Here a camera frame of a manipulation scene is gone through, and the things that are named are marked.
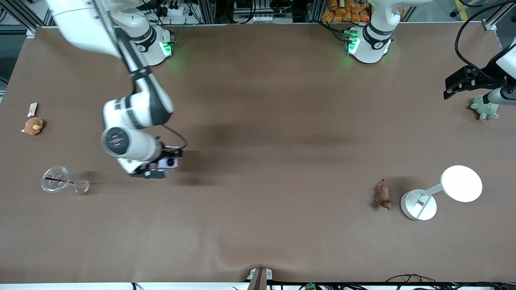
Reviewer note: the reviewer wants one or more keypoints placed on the black drinking straw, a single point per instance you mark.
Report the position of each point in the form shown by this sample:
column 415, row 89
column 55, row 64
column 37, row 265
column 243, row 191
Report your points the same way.
column 60, row 180

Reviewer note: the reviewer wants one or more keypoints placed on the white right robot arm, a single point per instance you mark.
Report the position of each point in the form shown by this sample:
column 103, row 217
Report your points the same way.
column 133, row 149

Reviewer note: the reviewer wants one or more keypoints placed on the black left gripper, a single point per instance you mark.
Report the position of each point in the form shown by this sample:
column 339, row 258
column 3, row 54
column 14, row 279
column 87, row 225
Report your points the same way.
column 483, row 79

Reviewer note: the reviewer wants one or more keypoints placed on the brown lion statue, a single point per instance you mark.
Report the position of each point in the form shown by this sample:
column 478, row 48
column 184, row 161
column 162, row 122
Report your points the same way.
column 382, row 195

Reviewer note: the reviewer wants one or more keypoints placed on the white round desk lamp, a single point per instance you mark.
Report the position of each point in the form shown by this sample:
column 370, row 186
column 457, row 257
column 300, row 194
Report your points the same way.
column 461, row 183

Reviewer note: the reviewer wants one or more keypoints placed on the brown plush toy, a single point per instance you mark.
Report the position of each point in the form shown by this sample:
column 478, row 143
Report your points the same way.
column 33, row 126

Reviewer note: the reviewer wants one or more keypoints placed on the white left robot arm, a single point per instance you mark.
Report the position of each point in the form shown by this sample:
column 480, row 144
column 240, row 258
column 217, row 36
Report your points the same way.
column 375, row 40

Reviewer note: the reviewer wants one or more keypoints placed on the grey electronics box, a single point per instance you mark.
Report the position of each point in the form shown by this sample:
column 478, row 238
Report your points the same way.
column 252, row 18

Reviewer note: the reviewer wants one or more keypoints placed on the clear plastic lidded cup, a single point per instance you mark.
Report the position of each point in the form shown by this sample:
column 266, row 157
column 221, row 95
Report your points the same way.
column 50, row 185

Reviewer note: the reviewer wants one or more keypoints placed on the aluminium frame rail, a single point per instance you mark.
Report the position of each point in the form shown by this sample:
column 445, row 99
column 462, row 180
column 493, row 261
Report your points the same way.
column 489, row 25

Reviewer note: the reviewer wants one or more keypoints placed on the white power strip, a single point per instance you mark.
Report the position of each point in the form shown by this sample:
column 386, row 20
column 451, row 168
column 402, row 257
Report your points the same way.
column 173, row 10

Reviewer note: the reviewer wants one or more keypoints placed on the metal mount bracket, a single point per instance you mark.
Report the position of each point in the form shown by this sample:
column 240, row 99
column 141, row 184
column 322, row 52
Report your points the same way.
column 260, row 280

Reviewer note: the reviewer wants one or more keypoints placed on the green plush turtle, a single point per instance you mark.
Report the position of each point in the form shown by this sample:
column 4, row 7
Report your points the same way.
column 485, row 109

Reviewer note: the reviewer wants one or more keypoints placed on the small white red card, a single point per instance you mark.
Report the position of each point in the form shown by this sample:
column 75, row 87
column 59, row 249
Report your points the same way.
column 32, row 109

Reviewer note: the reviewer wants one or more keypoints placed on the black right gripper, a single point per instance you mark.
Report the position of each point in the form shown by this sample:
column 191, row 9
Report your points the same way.
column 168, row 153

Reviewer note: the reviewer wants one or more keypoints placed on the orange toys pile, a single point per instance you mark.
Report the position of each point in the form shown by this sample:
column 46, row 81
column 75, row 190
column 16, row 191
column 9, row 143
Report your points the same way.
column 342, row 10

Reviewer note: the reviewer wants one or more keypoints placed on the white flip phone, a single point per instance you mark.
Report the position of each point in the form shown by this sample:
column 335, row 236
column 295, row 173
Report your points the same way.
column 165, row 163

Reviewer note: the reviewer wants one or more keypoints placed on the aluminium frame post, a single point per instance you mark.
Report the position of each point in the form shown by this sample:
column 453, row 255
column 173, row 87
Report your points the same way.
column 206, row 12

